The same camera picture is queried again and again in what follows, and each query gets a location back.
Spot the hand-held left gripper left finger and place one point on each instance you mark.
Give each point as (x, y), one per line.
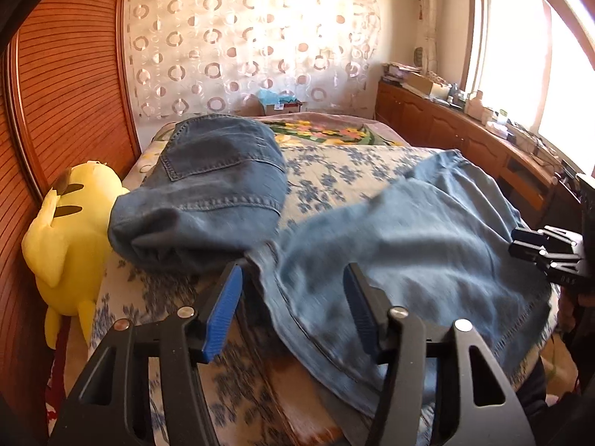
(223, 316)

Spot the dark blue jeans pants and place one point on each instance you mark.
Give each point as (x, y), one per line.
(209, 186)

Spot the colourful floral blanket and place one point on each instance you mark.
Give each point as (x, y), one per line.
(325, 132)

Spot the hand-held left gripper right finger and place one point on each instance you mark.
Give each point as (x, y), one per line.
(360, 316)

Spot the blue floral bedsheet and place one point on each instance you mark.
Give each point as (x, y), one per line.
(334, 176)

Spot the small round fan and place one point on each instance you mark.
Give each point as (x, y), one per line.
(419, 55)

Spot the yellow plush toy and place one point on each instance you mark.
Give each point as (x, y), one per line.
(69, 246)

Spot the wooden cabinet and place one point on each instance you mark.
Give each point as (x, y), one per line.
(446, 134)

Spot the cardboard box with red print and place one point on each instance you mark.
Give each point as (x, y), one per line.
(286, 108)

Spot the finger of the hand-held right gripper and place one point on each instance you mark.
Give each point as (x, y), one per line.
(548, 264)
(527, 243)

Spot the sheer curtain with circles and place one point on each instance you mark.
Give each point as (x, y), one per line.
(251, 42)

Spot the window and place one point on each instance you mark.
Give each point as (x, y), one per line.
(525, 55)

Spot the light blue jeans pants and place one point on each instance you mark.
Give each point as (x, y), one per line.
(418, 241)

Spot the stack of papers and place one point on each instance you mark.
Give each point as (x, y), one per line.
(397, 70)

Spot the white plastic jug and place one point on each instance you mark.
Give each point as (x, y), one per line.
(475, 104)

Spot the red patterned cloth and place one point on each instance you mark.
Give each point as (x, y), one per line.
(53, 381)

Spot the plain cardboard box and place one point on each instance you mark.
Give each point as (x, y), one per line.
(425, 84)

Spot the beige patterned window curtain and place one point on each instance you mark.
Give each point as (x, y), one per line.
(427, 14)

